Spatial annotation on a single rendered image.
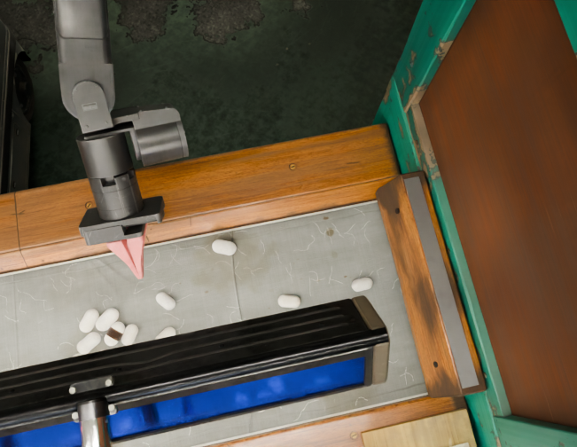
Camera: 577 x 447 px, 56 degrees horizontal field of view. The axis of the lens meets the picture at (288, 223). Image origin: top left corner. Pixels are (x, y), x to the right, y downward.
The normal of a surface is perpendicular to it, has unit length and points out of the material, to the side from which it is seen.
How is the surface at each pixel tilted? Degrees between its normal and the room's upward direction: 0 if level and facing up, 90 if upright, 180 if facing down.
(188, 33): 0
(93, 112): 41
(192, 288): 0
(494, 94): 90
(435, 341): 66
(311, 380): 58
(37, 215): 0
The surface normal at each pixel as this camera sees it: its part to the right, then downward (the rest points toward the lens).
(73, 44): 0.29, 0.37
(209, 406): 0.19, 0.66
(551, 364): -0.98, 0.19
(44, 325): 0.03, -0.25
